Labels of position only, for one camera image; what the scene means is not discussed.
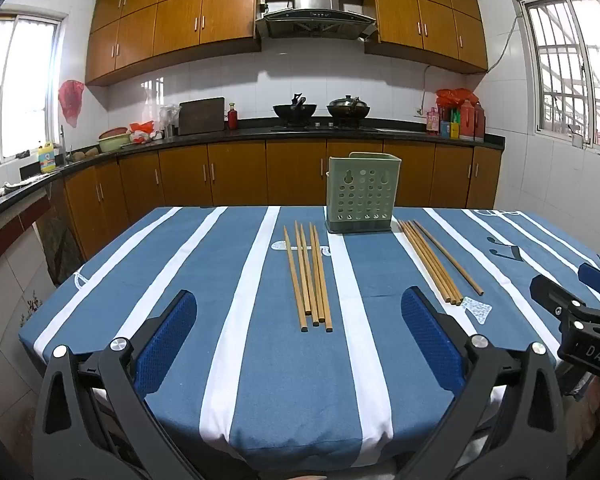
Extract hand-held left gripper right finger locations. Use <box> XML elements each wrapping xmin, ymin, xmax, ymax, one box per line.
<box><xmin>395</xmin><ymin>286</ymin><xmax>571</xmax><ymax>480</ymax></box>

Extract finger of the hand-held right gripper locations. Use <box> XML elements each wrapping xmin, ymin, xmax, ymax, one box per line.
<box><xmin>529</xmin><ymin>275</ymin><xmax>588</xmax><ymax>320</ymax></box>
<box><xmin>577</xmin><ymin>262</ymin><xmax>600</xmax><ymax>311</ymax></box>

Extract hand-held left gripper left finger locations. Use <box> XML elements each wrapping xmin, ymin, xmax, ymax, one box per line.
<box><xmin>32</xmin><ymin>290</ymin><xmax>203</xmax><ymax>480</ymax></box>

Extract green perforated utensil holder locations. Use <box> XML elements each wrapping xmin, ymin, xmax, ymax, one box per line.
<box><xmin>325</xmin><ymin>151</ymin><xmax>396</xmax><ymax>235</ymax></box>

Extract blue white striped tablecloth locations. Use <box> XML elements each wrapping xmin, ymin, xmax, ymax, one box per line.
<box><xmin>19</xmin><ymin>205</ymin><xmax>600</xmax><ymax>471</ymax></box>

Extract dark hanging cloth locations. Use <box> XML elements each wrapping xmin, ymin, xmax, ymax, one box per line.
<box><xmin>42</xmin><ymin>205</ymin><xmax>87</xmax><ymax>286</ymax></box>

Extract wooden lower cabinets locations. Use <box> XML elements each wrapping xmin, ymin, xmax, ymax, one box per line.
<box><xmin>62</xmin><ymin>140</ymin><xmax>503</xmax><ymax>261</ymax></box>

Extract barred window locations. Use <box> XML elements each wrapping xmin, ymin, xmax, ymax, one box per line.
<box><xmin>512</xmin><ymin>0</ymin><xmax>600</xmax><ymax>161</ymax></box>

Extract black kitchen countertop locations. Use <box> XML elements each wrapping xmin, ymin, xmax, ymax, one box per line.
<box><xmin>0</xmin><ymin>117</ymin><xmax>506</xmax><ymax>231</ymax></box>

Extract green basin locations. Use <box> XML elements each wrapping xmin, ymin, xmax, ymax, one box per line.
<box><xmin>98</xmin><ymin>127</ymin><xmax>131</xmax><ymax>153</ymax></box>

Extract red and white bag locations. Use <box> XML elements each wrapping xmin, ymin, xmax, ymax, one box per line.
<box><xmin>129</xmin><ymin>121</ymin><xmax>156</xmax><ymax>144</ymax></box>

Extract yellow detergent bottle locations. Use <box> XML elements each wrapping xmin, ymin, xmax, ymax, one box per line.
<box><xmin>39</xmin><ymin>141</ymin><xmax>57</xmax><ymax>175</ymax></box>

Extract clear plastic container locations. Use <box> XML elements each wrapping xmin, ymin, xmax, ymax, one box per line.
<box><xmin>159</xmin><ymin>105</ymin><xmax>181</xmax><ymax>138</ymax></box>

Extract dark cutting board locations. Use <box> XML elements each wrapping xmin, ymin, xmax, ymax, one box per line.
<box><xmin>178</xmin><ymin>97</ymin><xmax>226</xmax><ymax>136</ymax></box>

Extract gas hob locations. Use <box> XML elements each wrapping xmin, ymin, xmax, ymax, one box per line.
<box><xmin>270</xmin><ymin>120</ymin><xmax>381</xmax><ymax>134</ymax></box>

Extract wok with lid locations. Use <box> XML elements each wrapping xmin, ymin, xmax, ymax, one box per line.
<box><xmin>326</xmin><ymin>95</ymin><xmax>370</xmax><ymax>120</ymax></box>

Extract red hanging plastic bag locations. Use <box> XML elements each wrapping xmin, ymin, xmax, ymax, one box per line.
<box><xmin>58</xmin><ymin>80</ymin><xmax>86</xmax><ymax>128</ymax></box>

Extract black wok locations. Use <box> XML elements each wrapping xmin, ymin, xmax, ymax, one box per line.
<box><xmin>272</xmin><ymin>94</ymin><xmax>318</xmax><ymax>128</ymax></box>

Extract bright window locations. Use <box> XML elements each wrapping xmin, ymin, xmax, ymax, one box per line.
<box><xmin>0</xmin><ymin>12</ymin><xmax>63</xmax><ymax>166</ymax></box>

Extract wooden upper cabinet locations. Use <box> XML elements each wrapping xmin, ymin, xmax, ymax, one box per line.
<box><xmin>365</xmin><ymin>0</ymin><xmax>488</xmax><ymax>75</ymax></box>
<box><xmin>85</xmin><ymin>0</ymin><xmax>262</xmax><ymax>86</ymax></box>

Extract steel range hood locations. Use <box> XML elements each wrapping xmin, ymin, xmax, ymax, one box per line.
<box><xmin>254</xmin><ymin>0</ymin><xmax>378</xmax><ymax>41</ymax></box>

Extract short wall cable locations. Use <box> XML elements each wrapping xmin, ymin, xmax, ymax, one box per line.
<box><xmin>414</xmin><ymin>65</ymin><xmax>433</xmax><ymax>117</ymax></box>

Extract long wall cable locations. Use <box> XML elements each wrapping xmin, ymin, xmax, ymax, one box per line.
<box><xmin>487</xmin><ymin>15</ymin><xmax>523</xmax><ymax>73</ymax></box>

